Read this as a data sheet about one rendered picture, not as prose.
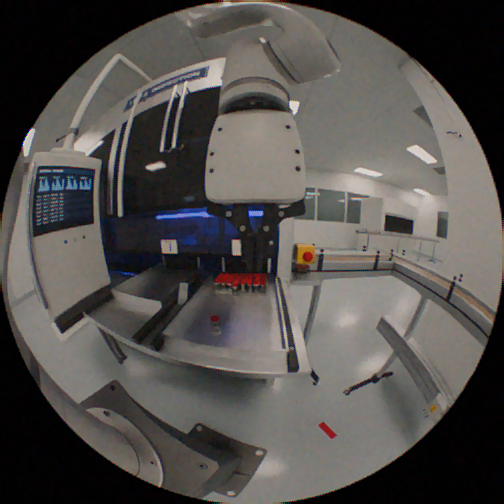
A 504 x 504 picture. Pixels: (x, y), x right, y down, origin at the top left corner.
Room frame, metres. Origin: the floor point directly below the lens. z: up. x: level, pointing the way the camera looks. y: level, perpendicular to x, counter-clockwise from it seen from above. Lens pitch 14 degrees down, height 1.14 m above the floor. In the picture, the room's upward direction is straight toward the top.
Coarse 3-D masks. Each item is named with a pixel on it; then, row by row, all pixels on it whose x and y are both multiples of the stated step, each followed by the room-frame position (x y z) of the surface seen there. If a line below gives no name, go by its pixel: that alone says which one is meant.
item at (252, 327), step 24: (192, 312) 0.32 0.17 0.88; (216, 312) 0.33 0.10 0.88; (240, 312) 0.34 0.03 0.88; (264, 312) 0.34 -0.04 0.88; (168, 336) 0.19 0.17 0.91; (192, 336) 0.23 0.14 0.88; (216, 336) 0.24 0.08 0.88; (240, 336) 0.24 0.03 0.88; (264, 336) 0.24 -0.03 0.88; (264, 360) 0.18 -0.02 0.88
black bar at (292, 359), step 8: (280, 280) 0.51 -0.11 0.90; (280, 288) 0.45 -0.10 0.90; (280, 296) 0.39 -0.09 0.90; (288, 312) 0.31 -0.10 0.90; (288, 320) 0.28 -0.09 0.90; (288, 328) 0.25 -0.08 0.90; (288, 336) 0.22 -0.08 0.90; (288, 344) 0.20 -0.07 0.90; (288, 352) 0.18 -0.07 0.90; (296, 352) 0.18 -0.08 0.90; (288, 360) 0.17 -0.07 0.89; (296, 360) 0.16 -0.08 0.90; (288, 368) 0.15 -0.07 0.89; (296, 368) 0.15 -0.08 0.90
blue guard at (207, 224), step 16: (256, 208) 0.55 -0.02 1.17; (112, 224) 0.62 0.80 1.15; (128, 224) 0.61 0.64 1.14; (144, 224) 0.60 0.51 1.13; (160, 224) 0.59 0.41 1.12; (176, 224) 0.58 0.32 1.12; (192, 224) 0.57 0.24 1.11; (208, 224) 0.57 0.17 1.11; (224, 224) 0.56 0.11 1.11; (256, 224) 0.55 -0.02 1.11; (112, 240) 0.62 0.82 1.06; (128, 240) 0.61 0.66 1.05; (144, 240) 0.60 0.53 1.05; (160, 240) 0.59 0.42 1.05; (176, 240) 0.58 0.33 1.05; (192, 240) 0.57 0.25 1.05; (208, 240) 0.57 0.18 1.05; (224, 240) 0.56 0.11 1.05; (272, 240) 0.55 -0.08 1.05
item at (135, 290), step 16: (144, 272) 0.53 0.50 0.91; (160, 272) 0.61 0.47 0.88; (176, 272) 0.62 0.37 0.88; (192, 272) 0.63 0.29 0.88; (128, 288) 0.42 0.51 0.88; (144, 288) 0.43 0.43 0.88; (160, 288) 0.45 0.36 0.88; (176, 288) 0.41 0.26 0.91; (144, 304) 0.32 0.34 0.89; (160, 304) 0.31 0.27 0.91
